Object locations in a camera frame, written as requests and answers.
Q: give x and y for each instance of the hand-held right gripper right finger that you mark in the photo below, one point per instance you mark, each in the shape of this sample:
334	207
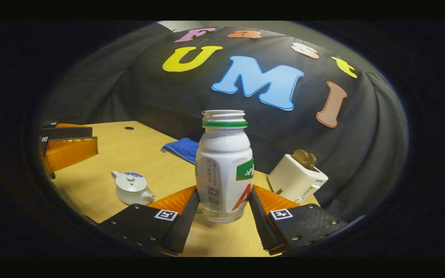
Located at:
262	227

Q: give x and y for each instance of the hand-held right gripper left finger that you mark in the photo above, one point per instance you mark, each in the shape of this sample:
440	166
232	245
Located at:
185	227

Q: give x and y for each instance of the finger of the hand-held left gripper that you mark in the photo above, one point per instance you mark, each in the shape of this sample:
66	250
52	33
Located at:
72	152
70	132

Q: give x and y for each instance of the white teacup lid blue pattern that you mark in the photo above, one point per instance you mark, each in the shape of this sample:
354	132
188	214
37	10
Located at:
133	182

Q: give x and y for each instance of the white plastic water bottle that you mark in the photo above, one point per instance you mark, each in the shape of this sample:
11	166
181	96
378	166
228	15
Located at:
222	166

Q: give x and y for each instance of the white toaster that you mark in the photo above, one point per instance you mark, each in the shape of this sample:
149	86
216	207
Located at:
294	181

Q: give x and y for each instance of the black backdrop cloth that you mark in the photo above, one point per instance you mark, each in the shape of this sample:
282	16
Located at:
137	96

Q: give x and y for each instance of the blue folded towel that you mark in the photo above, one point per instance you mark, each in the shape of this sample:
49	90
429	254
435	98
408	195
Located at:
182	148

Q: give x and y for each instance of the toasted bread slice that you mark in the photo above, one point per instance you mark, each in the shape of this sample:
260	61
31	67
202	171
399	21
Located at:
299	156
310	162

